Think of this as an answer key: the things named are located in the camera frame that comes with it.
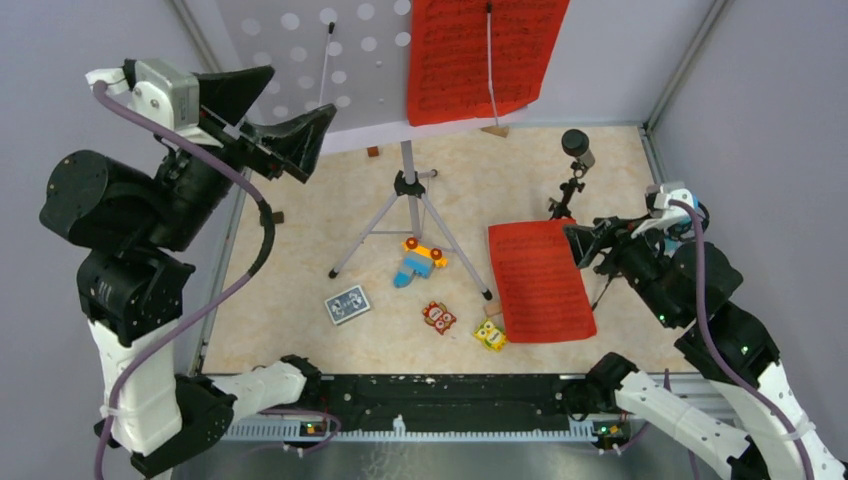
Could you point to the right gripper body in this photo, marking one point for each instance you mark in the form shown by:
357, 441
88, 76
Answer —
634, 256

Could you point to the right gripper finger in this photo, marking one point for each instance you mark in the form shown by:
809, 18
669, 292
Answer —
586, 242
611, 223

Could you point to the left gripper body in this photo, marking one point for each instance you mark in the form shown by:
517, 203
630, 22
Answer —
201, 184

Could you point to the blue microphone with tripod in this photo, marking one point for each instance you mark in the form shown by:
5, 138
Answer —
675, 236

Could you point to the red sheet music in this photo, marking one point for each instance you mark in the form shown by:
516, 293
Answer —
541, 290
478, 59

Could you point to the red owl toy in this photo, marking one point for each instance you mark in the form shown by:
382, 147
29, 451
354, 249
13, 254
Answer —
438, 317

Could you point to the blue playing card deck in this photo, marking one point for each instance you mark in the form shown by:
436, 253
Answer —
347, 305

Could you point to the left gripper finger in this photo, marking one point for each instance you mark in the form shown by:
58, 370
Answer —
229, 95
292, 147

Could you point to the wooden wedge block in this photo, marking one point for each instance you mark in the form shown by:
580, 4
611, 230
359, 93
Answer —
499, 131

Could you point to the white music stand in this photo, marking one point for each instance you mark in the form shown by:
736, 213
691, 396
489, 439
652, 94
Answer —
349, 224

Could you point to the yellow owl toy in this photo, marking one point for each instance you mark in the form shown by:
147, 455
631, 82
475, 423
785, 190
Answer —
490, 335

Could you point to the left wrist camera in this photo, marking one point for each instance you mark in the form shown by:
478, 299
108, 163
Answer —
161, 92

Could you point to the wooden block lower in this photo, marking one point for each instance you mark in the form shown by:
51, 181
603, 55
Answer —
492, 309

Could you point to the black microphone tripod stand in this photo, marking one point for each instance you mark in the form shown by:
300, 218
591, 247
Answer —
575, 143

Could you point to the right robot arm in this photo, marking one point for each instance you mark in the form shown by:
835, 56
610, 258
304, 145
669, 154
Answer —
690, 288

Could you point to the toy brick car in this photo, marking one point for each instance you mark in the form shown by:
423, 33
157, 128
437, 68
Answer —
419, 261

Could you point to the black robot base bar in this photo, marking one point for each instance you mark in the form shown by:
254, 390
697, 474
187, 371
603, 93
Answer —
466, 403

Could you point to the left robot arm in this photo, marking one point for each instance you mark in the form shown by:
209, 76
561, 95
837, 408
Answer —
133, 227

